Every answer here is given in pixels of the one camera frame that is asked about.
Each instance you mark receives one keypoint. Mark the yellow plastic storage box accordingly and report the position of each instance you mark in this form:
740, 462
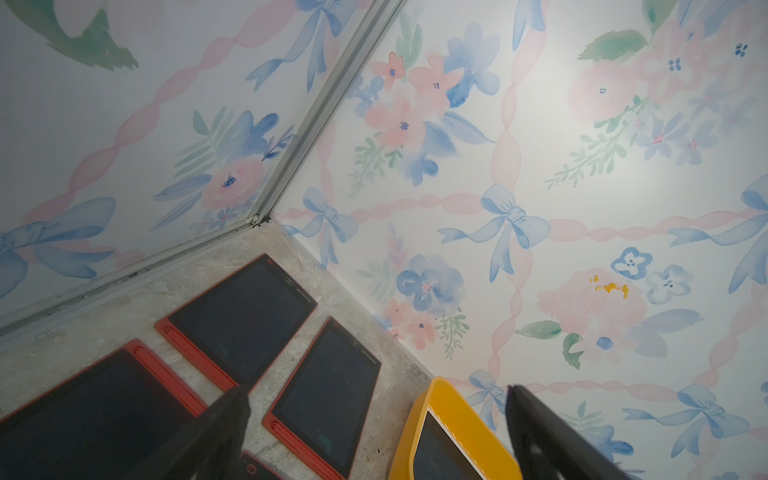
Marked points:
469, 422

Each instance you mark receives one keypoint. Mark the left aluminium corner post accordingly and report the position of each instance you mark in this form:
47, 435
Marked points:
131, 129

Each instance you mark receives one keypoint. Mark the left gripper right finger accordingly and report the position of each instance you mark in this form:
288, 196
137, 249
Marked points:
545, 447

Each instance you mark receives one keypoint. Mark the red writing tablet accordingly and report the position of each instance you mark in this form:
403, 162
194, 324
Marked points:
251, 468
234, 331
320, 413
101, 422

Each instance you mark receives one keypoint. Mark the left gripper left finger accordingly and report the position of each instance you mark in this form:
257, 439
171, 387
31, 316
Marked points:
207, 448

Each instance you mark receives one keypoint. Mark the pink white writing tablet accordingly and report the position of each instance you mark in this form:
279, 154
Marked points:
437, 456

